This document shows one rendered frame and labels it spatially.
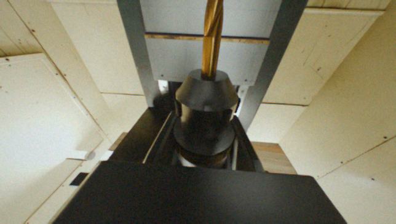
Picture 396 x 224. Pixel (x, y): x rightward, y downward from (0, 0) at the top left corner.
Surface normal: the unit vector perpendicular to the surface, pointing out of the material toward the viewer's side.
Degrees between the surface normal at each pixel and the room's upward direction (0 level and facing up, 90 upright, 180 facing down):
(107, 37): 90
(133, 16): 90
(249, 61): 91
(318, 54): 90
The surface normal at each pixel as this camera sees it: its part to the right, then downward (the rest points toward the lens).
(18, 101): 1.00, 0.07
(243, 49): -0.06, 0.62
